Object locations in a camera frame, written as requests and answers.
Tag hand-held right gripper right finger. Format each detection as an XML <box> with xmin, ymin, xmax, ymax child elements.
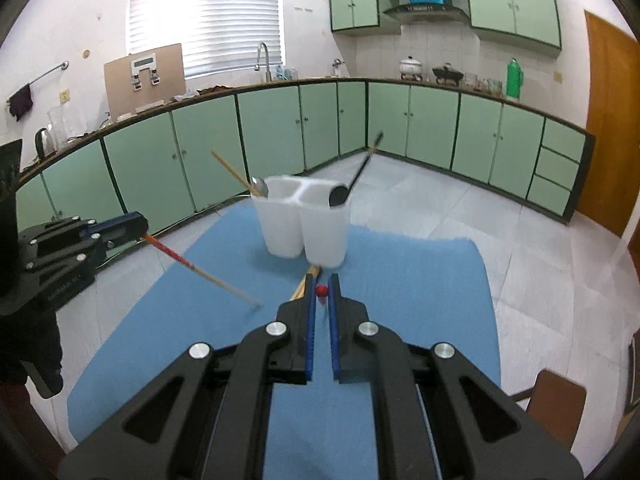
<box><xmin>327</xmin><ymin>274</ymin><xmax>585</xmax><ymax>480</ymax></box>

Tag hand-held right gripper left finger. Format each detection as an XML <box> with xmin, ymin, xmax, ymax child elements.
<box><xmin>59</xmin><ymin>275</ymin><xmax>321</xmax><ymax>480</ymax></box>

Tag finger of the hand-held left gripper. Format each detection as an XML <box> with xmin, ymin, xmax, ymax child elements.
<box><xmin>27</xmin><ymin>228</ymin><xmax>148</xmax><ymax>281</ymax></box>
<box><xmin>20</xmin><ymin>212</ymin><xmax>150</xmax><ymax>249</ymax></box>

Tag row of wooden chopsticks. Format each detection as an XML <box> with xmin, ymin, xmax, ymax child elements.
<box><xmin>289</xmin><ymin>265</ymin><xmax>322</xmax><ymax>303</ymax></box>

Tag white two-compartment utensil holder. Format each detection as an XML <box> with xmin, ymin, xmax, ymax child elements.
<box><xmin>250</xmin><ymin>175</ymin><xmax>352</xmax><ymax>268</ymax></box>

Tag plain tan single chopstick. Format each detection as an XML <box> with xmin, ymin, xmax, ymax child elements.
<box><xmin>211</xmin><ymin>150</ymin><xmax>253</xmax><ymax>193</ymax></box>

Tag green lower kitchen cabinets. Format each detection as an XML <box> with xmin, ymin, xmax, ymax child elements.
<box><xmin>15</xmin><ymin>77</ymin><xmax>597</xmax><ymax>241</ymax></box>

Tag green kitchen cabinets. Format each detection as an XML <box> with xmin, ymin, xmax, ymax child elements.
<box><xmin>15</xmin><ymin>77</ymin><xmax>597</xmax><ymax>241</ymax></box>
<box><xmin>327</xmin><ymin>0</ymin><xmax>563</xmax><ymax>52</ymax></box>

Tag blue table mat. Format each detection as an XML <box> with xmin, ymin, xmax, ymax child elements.
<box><xmin>66</xmin><ymin>200</ymin><xmax>502</xmax><ymax>480</ymax></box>

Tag steel electric kettle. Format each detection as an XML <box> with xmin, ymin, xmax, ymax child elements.
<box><xmin>34</xmin><ymin>127</ymin><xmax>57</xmax><ymax>157</ymax></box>

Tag clear plastic pitcher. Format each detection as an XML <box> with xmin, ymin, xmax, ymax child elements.
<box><xmin>47</xmin><ymin>105</ymin><xmax>71</xmax><ymax>143</ymax></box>

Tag brown cardboard board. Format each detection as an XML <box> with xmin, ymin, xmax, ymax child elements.
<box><xmin>103</xmin><ymin>43</ymin><xmax>186</xmax><ymax>122</ymax></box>

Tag dark hanging towel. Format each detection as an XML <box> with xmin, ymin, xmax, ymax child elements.
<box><xmin>7</xmin><ymin>85</ymin><xmax>35</xmax><ymax>122</ymax></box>

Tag white device on board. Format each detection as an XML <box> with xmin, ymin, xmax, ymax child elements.
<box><xmin>129</xmin><ymin>53</ymin><xmax>162</xmax><ymax>92</ymax></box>

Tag metal towel bar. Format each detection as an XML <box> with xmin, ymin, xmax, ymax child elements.
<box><xmin>7</xmin><ymin>60</ymin><xmax>71</xmax><ymax>103</ymax></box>

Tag metal kitchen faucet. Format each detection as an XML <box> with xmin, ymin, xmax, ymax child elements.
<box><xmin>256</xmin><ymin>42</ymin><xmax>272</xmax><ymax>83</ymax></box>

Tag white window blind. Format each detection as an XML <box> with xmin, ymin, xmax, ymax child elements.
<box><xmin>127</xmin><ymin>0</ymin><xmax>280</xmax><ymax>81</ymax></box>

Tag white cooking pot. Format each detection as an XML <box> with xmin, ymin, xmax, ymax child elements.
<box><xmin>398</xmin><ymin>56</ymin><xmax>423</xmax><ymax>82</ymax></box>

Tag black wok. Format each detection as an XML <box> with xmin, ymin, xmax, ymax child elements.
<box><xmin>432</xmin><ymin>63</ymin><xmax>463</xmax><ymax>86</ymax></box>

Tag group of glass jars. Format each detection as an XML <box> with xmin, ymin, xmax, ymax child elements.
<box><xmin>464</xmin><ymin>72</ymin><xmax>503</xmax><ymax>96</ymax></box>

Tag black object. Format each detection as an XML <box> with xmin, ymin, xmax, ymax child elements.
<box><xmin>625</xmin><ymin>330</ymin><xmax>640</xmax><ymax>408</ymax></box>

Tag green thermos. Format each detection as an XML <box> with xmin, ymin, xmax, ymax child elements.
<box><xmin>506</xmin><ymin>58</ymin><xmax>525</xmax><ymax>100</ymax></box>

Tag range hood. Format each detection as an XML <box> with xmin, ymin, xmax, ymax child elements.
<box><xmin>382</xmin><ymin>4</ymin><xmax>471</xmax><ymax>23</ymax></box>

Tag brown wooden door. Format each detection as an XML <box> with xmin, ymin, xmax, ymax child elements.
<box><xmin>575</xmin><ymin>10</ymin><xmax>640</xmax><ymax>238</ymax></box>

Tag green upper kitchen cabinets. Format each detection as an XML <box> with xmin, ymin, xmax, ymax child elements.
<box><xmin>327</xmin><ymin>0</ymin><xmax>563</xmax><ymax>52</ymax></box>

